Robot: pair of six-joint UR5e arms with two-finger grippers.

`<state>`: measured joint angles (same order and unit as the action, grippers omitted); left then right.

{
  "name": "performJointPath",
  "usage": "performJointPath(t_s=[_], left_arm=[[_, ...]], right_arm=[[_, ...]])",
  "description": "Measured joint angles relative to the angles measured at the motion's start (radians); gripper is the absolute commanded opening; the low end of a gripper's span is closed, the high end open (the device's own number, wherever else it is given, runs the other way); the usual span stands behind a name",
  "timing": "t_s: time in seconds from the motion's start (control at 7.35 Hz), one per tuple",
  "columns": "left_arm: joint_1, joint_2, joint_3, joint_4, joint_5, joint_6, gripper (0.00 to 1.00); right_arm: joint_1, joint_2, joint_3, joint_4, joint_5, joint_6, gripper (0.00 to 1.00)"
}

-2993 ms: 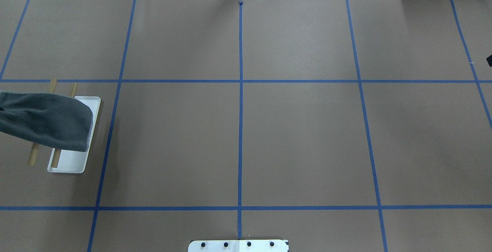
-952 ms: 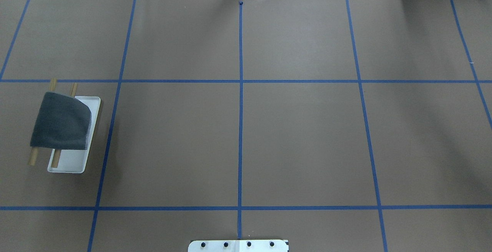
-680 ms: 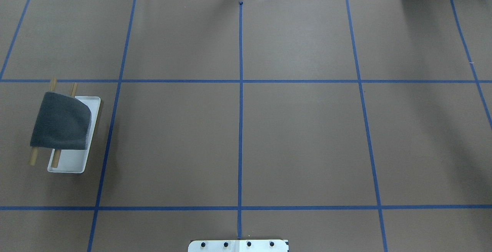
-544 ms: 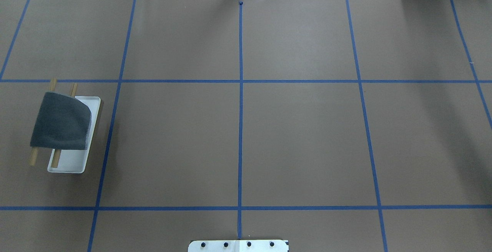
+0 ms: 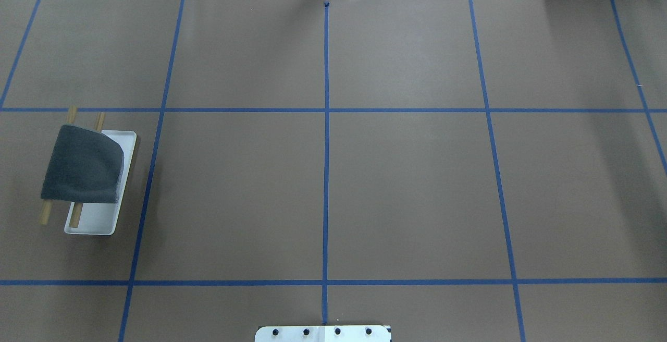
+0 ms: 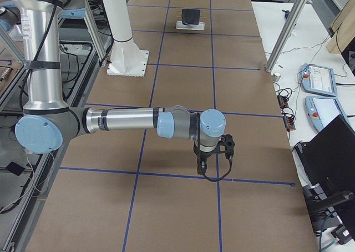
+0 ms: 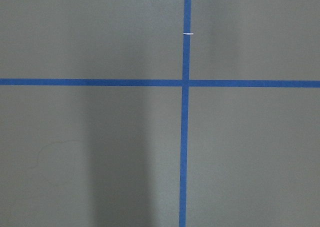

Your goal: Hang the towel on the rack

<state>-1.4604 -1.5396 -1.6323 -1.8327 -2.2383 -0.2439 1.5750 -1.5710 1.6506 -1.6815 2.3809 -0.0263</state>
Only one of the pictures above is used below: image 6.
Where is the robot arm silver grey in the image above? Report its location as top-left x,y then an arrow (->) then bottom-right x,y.
13,0 -> 235,165

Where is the blue teach pendant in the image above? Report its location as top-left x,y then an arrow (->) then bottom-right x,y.
299,63 -> 337,97
305,96 -> 349,132

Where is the black monitor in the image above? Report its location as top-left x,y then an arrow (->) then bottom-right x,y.
295,115 -> 354,238

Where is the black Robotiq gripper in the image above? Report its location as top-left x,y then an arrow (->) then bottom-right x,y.
193,134 -> 235,163

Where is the small metal cylinder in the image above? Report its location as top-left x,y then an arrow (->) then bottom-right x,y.
272,72 -> 281,82

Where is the orange black connector strip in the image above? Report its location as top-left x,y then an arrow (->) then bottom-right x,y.
277,95 -> 296,132

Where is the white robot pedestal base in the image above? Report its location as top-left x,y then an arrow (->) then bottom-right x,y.
103,0 -> 149,77

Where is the second robot arm in background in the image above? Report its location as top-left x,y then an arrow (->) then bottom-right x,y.
1,1 -> 21,32

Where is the near blue teach pendant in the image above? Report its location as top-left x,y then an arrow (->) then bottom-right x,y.
305,96 -> 349,132

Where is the blue-grey microfibre towel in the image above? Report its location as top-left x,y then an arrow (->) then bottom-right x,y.
181,9 -> 201,26

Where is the aluminium frame post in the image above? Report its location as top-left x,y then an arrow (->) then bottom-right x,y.
265,0 -> 308,73

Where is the wooden board at edge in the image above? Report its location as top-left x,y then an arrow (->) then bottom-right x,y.
327,0 -> 354,54

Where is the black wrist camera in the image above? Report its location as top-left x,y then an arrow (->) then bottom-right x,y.
197,157 -> 207,175

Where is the white towel rack with wooden bars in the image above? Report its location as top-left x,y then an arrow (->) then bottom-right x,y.
175,8 -> 205,31

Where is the aluminium frame rail right side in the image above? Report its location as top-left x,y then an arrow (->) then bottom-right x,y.
1,27 -> 111,251

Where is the far blue teach pendant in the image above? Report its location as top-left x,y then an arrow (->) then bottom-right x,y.
299,63 -> 337,97

